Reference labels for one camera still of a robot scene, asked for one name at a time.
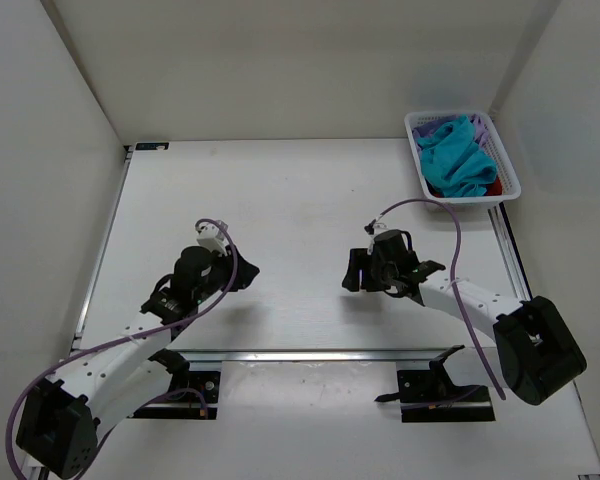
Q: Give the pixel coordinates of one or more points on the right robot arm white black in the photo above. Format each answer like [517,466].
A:
[536,354]

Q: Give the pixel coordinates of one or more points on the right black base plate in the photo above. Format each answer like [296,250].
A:
[430,396]

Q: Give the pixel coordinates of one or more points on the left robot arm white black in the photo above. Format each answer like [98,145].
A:
[70,411]

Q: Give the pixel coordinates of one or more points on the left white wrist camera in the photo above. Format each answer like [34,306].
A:
[211,236]

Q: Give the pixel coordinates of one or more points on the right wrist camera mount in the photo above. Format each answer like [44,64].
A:
[375,227]

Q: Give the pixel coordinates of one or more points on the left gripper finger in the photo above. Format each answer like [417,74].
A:
[243,270]
[238,285]

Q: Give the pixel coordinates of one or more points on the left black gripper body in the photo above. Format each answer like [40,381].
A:
[221,273]

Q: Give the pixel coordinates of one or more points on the red t shirt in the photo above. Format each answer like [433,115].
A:
[494,189]

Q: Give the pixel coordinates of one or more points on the white plastic basket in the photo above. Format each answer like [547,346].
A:
[494,148]

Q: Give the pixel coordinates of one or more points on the teal t shirt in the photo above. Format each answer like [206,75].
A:
[453,163]

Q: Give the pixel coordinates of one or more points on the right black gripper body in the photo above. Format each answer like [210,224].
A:
[382,274]

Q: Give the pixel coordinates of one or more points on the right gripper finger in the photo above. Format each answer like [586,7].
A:
[356,262]
[351,284]

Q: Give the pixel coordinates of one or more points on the lavender t shirt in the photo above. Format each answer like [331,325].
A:
[426,130]

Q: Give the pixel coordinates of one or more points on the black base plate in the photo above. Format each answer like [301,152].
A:
[430,396]
[193,395]

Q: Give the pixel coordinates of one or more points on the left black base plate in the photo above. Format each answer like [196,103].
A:
[193,395]

